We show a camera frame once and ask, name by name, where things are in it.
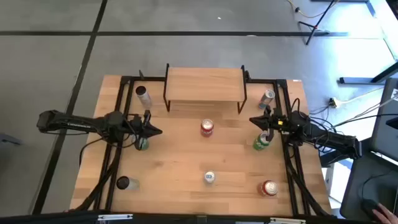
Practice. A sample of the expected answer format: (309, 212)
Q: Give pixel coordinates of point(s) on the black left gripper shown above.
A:
(138, 127)

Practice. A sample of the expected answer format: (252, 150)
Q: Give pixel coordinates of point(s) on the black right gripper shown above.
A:
(276, 124)

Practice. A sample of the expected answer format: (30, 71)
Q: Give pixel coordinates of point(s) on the green Sprite soda can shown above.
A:
(143, 145)
(259, 143)

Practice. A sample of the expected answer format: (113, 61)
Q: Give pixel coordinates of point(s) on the blue silver slim energy can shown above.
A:
(265, 100)

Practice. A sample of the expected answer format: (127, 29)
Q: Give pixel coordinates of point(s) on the red Fanta soda can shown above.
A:
(207, 127)
(270, 187)

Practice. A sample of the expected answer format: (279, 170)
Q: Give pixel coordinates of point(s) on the silver slim can blue tab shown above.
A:
(209, 176)

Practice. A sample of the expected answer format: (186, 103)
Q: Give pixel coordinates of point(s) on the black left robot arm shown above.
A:
(77, 123)

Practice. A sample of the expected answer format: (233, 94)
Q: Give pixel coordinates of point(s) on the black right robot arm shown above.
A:
(329, 137)

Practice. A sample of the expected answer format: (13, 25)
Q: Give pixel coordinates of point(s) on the white power strip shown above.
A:
(333, 102)

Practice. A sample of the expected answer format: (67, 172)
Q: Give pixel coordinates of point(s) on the black tripod stand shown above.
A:
(311, 37)

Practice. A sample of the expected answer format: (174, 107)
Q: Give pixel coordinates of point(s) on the black desk leg base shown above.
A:
(357, 80)

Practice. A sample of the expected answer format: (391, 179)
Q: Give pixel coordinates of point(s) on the grey desk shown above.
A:
(351, 199)

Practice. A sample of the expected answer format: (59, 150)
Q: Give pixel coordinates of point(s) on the dark grey panel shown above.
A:
(384, 124)

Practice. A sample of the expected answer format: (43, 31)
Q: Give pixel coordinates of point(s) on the black computer mouse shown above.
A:
(369, 208)

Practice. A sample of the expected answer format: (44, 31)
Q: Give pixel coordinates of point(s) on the black rig crossbar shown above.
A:
(46, 219)

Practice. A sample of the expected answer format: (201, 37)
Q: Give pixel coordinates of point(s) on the grey chair base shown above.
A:
(9, 139)

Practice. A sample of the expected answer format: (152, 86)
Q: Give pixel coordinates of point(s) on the person's hand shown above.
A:
(385, 215)

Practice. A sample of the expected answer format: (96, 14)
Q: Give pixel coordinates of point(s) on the black aluminium table frame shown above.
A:
(152, 78)

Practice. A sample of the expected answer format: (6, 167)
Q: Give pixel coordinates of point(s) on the wooden shelf black metal frame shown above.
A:
(203, 84)

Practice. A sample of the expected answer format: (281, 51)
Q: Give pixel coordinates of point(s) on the silver metal bracket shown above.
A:
(115, 216)
(287, 221)

